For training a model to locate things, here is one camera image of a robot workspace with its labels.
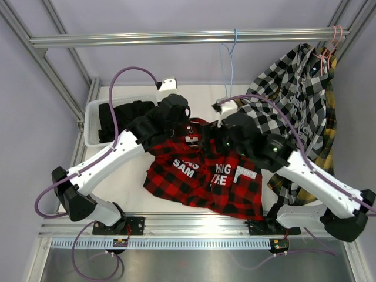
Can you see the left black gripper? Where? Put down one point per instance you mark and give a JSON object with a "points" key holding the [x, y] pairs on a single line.
{"points": [[184, 120]]}

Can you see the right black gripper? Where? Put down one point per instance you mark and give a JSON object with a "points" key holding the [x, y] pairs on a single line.
{"points": [[210, 131]]}

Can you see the red black plaid shirt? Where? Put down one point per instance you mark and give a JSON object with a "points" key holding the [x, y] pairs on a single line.
{"points": [[226, 183]]}

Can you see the black polo shirt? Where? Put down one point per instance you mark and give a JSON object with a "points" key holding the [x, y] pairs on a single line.
{"points": [[124, 115]]}

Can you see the light blue wire hanger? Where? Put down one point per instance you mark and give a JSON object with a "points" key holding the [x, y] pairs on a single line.
{"points": [[228, 88]]}

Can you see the white plastic basket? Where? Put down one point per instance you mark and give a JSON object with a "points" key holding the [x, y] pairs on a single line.
{"points": [[92, 121]]}

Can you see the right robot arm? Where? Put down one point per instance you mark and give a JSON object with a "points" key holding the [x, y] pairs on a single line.
{"points": [[342, 212]]}

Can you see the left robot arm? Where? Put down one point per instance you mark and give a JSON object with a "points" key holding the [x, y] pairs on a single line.
{"points": [[74, 187]]}

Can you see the grey white plaid shirt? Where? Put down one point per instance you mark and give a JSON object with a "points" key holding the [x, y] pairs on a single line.
{"points": [[291, 91]]}

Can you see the yellow plaid shirt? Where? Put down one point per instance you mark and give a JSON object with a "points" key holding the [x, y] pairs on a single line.
{"points": [[321, 154]]}

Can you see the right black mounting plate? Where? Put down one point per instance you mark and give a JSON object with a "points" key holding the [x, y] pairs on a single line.
{"points": [[268, 228]]}

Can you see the black mounting plate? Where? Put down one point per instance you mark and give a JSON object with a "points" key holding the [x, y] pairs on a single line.
{"points": [[268, 228], [130, 225]]}

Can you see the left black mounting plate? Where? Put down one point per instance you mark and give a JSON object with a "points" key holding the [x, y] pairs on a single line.
{"points": [[130, 225]]}

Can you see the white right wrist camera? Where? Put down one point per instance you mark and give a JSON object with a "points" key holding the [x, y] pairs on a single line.
{"points": [[224, 108]]}

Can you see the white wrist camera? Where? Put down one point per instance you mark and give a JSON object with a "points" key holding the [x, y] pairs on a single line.
{"points": [[166, 87], [224, 108]]}

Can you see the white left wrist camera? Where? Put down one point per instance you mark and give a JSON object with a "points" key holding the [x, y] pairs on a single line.
{"points": [[166, 87]]}

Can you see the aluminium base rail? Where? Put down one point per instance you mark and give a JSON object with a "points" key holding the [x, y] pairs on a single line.
{"points": [[155, 225]]}

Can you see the pink wire hanger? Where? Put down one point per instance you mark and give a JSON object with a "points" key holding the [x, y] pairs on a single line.
{"points": [[339, 38], [325, 55]]}

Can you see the aluminium hanging rail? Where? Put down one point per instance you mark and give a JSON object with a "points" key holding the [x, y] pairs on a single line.
{"points": [[190, 37]]}

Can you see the white slotted cable duct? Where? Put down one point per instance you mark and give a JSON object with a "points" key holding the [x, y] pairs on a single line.
{"points": [[161, 244]]}

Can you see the right aluminium frame post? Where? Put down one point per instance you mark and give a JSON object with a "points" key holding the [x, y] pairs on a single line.
{"points": [[356, 24]]}

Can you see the aluminium frame post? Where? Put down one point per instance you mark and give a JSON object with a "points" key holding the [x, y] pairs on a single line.
{"points": [[356, 24], [20, 30]]}

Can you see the left aluminium frame post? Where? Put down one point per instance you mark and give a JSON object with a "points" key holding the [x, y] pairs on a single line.
{"points": [[20, 30]]}

